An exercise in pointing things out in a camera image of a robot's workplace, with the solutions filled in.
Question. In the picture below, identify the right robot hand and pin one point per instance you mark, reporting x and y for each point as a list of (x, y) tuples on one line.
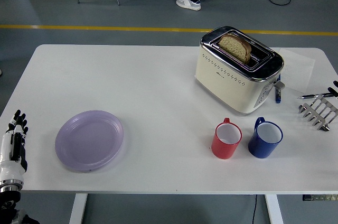
[(335, 89)]

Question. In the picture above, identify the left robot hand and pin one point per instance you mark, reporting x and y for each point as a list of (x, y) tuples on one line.
[(8, 166)]

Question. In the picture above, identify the purple plastic plate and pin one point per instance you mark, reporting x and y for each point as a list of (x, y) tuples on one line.
[(88, 142)]

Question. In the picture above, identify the brown bread slice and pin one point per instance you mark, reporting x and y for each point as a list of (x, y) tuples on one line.
[(235, 47)]

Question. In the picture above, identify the black pen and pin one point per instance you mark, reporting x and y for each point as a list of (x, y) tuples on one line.
[(317, 95)]

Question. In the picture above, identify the silver metal toast rack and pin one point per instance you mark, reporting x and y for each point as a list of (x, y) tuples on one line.
[(320, 113)]

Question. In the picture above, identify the blue pen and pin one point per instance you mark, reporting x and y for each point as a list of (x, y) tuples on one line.
[(277, 98)]

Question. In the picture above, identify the white table leg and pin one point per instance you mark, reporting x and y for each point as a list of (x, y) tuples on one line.
[(78, 210), (274, 210)]

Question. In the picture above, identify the blue enamel mug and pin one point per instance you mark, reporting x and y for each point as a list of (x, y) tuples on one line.
[(260, 150)]

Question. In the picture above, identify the table height control panel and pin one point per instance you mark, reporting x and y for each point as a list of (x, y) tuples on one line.
[(319, 197)]

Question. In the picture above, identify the cream and chrome toaster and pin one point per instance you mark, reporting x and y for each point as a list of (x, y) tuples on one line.
[(224, 84)]

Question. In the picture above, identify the red enamel mug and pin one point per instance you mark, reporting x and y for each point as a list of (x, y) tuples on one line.
[(223, 150)]

